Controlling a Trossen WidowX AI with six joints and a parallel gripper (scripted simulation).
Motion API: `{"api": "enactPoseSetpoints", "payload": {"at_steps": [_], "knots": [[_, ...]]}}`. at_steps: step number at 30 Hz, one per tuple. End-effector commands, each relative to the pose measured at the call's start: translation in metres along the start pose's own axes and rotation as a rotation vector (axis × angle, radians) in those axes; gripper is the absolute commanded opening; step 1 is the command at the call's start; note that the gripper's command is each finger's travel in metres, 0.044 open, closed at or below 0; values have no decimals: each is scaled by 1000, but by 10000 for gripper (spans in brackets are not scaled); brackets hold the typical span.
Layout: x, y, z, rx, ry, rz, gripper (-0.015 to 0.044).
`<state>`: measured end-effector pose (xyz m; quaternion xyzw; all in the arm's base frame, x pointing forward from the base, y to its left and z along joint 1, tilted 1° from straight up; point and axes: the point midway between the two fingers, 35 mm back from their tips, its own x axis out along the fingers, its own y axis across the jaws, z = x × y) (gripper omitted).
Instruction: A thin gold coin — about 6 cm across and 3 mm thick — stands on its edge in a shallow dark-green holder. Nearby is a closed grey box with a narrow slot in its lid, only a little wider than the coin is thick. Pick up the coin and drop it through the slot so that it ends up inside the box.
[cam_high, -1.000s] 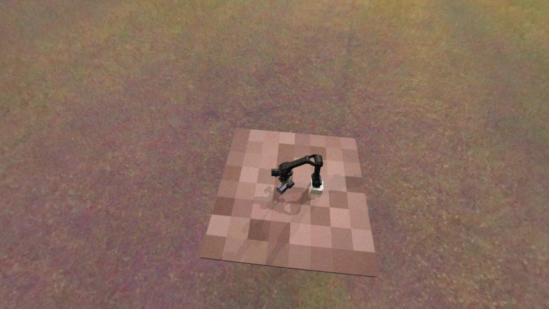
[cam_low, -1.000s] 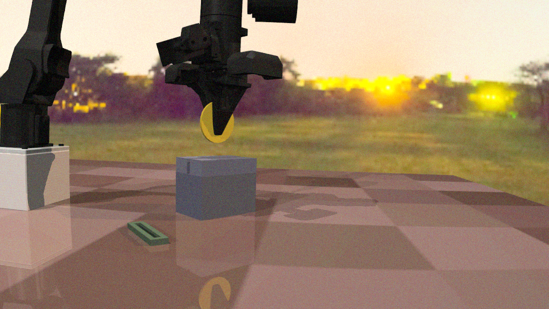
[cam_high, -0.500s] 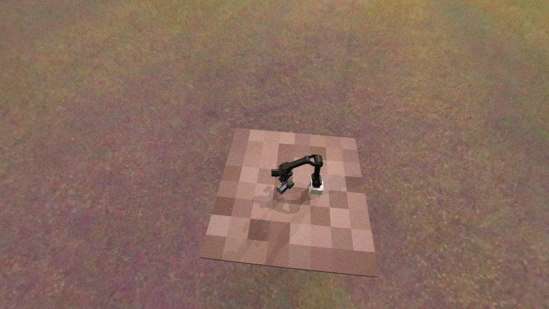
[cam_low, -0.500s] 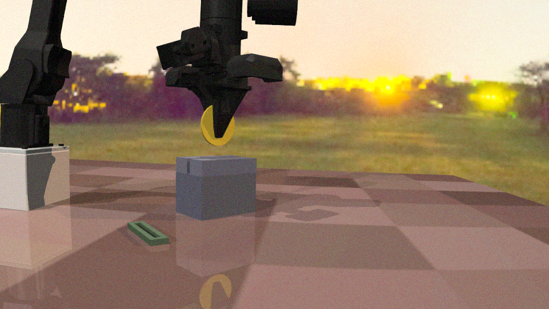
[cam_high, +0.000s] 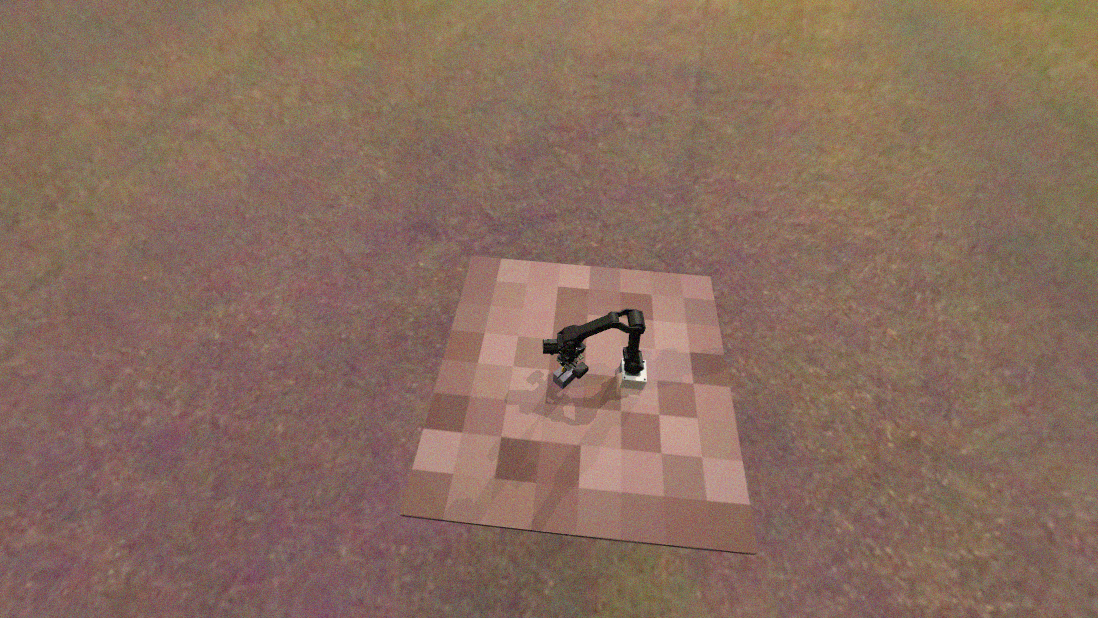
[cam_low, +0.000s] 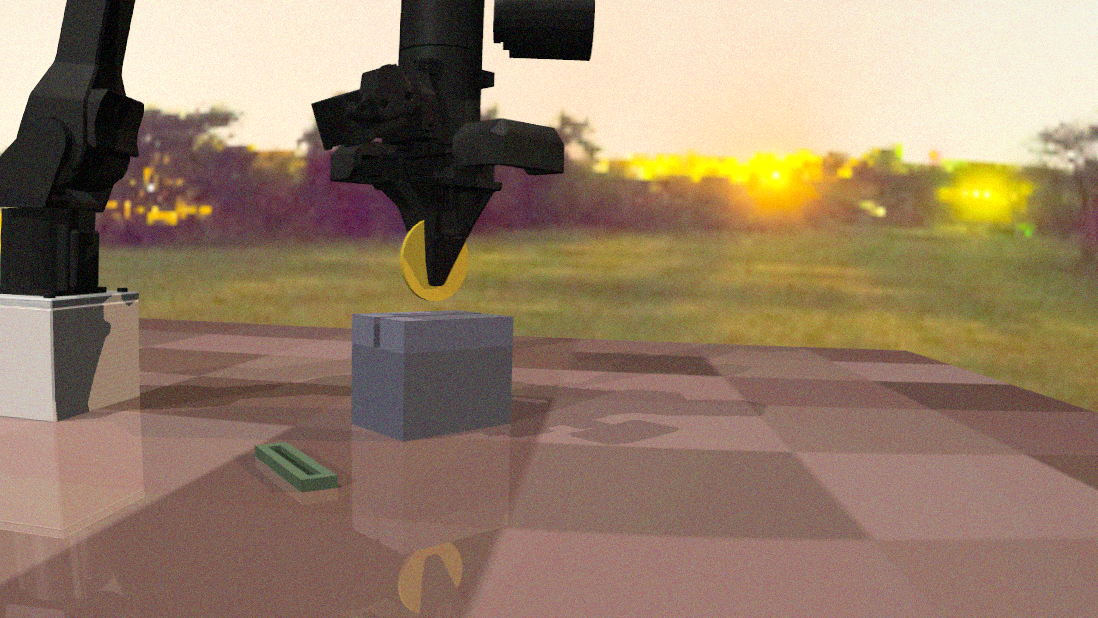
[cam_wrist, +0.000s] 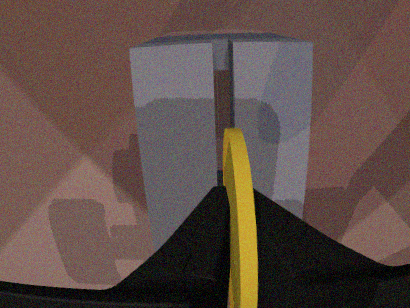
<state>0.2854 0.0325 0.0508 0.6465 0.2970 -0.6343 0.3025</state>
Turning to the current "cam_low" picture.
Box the gold coin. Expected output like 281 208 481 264
400 220 468 301

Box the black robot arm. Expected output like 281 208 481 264
0 0 595 296

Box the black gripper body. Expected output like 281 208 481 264
330 45 565 186

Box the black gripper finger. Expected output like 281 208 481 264
407 176 502 286
372 179 424 233

